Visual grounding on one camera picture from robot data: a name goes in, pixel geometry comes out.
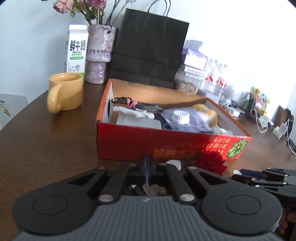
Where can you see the purple cloth pouch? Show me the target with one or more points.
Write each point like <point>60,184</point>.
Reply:
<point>198,122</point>

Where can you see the white leaflet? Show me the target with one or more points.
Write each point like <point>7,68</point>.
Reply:
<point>11,109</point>

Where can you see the flat white box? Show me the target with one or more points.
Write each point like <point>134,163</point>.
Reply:
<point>193,71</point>

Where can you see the yellow mug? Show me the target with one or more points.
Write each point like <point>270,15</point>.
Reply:
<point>69,92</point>

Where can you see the translucent plastic box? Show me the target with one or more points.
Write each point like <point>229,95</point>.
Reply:
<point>138,122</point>

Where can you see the black zip case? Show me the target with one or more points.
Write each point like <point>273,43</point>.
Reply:
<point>159,120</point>

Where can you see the dried rose bouquet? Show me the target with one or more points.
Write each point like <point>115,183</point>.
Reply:
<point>62,4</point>

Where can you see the plush sheep toy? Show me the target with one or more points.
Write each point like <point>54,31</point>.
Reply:
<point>208,113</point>

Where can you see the black paper bag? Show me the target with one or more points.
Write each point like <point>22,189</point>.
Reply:
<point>148,46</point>

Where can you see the black phone holder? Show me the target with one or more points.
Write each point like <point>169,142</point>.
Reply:
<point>291,129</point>

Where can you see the person's right hand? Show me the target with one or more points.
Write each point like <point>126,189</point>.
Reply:
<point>286,219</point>

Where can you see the white milk carton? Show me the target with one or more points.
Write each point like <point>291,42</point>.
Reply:
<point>76,51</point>

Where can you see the red cardboard box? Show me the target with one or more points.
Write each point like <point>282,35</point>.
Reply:
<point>129,143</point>

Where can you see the purple textured vase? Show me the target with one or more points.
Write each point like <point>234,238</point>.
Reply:
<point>99,51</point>

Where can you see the white tissue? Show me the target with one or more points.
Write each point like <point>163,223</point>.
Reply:
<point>126,110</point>

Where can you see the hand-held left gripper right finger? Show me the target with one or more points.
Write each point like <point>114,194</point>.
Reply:
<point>151,169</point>

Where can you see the small dark spray bottle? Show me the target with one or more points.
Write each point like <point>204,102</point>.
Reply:
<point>248,104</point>

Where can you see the white charging dock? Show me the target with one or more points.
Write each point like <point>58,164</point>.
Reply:
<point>280,132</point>

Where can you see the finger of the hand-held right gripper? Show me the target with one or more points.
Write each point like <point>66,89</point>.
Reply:
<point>248,173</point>
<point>266,184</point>

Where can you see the clear jar of seeds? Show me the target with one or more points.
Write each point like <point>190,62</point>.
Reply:
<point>187,87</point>

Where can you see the large white ribbed cap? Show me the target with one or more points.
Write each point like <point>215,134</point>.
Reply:
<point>180,117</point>

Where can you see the yellow snack packet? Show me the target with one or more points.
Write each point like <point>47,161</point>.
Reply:
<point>262,99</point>

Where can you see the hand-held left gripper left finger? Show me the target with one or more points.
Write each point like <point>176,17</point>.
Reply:
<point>143,169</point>

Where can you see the small white cap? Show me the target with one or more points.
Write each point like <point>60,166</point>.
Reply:
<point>173,164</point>

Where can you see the purple tissue pack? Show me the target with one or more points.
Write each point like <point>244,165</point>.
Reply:
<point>194,58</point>

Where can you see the brown board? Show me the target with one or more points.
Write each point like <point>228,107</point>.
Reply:
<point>282,114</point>

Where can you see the red artificial rose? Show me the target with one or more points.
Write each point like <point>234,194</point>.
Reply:
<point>211,162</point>

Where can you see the clear plastic bag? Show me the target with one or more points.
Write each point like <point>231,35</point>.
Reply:
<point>222,131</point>

